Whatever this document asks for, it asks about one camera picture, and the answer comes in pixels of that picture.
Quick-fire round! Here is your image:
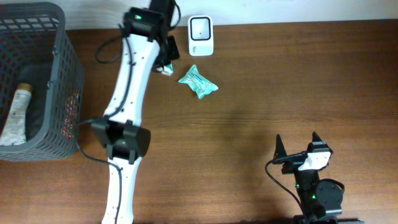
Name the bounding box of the white cream tube gold cap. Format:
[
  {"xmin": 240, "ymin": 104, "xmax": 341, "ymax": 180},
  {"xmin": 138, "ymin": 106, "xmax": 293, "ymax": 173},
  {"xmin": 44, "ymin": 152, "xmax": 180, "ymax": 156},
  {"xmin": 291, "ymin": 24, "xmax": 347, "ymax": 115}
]
[{"xmin": 1, "ymin": 83, "xmax": 33, "ymax": 146}]

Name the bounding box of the teal Kleenex tissue pack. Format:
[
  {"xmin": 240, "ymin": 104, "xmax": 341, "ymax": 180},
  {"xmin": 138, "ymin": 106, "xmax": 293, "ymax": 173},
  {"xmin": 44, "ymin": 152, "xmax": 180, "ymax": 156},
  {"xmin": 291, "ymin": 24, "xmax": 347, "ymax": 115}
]
[{"xmin": 155, "ymin": 63, "xmax": 174, "ymax": 77}]

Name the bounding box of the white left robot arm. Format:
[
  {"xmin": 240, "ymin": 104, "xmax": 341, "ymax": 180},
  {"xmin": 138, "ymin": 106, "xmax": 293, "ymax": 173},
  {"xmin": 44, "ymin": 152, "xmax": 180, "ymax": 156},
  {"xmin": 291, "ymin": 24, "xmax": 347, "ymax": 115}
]
[{"xmin": 91, "ymin": 1, "xmax": 180, "ymax": 223}]

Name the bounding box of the teal wet wipes pouch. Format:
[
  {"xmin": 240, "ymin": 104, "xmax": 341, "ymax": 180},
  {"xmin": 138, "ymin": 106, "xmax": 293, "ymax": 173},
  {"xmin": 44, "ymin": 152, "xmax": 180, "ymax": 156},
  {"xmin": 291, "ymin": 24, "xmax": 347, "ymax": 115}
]
[{"xmin": 178, "ymin": 65, "xmax": 218, "ymax": 99}]

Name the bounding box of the grey plastic mesh basket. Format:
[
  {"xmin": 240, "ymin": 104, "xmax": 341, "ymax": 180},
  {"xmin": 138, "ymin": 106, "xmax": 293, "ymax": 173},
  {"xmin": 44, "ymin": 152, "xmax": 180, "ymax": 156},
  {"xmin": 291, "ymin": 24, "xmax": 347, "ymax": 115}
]
[{"xmin": 1, "ymin": 2, "xmax": 85, "ymax": 162}]

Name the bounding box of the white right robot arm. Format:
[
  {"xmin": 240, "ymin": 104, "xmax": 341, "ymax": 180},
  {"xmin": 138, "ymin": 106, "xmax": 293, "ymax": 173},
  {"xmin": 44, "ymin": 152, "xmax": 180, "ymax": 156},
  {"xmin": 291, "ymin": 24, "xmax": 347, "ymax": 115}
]
[{"xmin": 266, "ymin": 132, "xmax": 362, "ymax": 223}]

